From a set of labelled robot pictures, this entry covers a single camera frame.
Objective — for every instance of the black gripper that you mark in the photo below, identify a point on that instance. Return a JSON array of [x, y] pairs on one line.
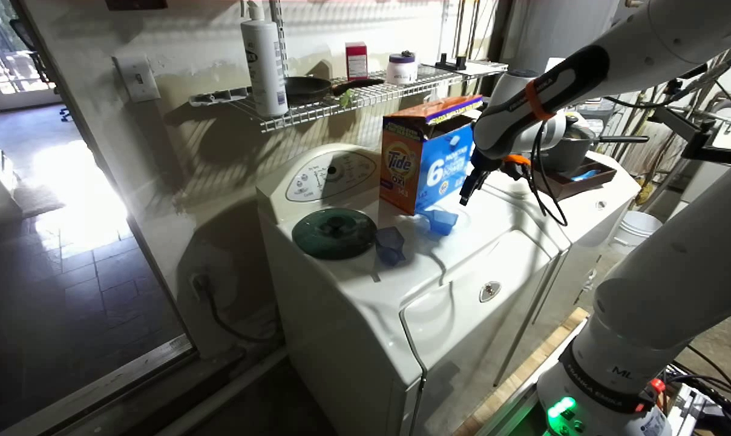
[[479, 171]]

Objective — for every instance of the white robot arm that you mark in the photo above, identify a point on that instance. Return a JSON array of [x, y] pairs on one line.
[[677, 283]]

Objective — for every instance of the dark blue measuring cup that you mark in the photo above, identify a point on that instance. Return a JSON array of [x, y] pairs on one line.
[[390, 247]]

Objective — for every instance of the blue orange detergent box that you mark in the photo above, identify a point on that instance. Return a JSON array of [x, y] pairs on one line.
[[424, 153]]

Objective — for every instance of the grey metal pot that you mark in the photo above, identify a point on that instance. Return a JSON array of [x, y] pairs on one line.
[[578, 138]]

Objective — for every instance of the white jar dark lid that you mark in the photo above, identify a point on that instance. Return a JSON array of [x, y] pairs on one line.
[[401, 70]]

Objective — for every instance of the red white small box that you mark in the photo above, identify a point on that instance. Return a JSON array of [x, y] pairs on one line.
[[357, 61]]

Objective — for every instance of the dark green round lid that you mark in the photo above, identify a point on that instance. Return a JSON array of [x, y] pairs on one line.
[[335, 233]]

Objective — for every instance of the white washing machine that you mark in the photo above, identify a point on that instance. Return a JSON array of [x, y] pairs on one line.
[[405, 347]]

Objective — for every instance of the tall white spray bottle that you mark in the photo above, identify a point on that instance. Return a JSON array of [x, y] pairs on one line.
[[261, 55]]

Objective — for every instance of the wooden pallet board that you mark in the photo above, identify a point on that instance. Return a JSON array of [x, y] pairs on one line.
[[519, 380]]

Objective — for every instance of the white wire shelf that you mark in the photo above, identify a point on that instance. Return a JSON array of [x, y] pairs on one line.
[[240, 101]]

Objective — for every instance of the white wall outlet plate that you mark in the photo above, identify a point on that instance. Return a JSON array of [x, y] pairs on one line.
[[135, 79]]

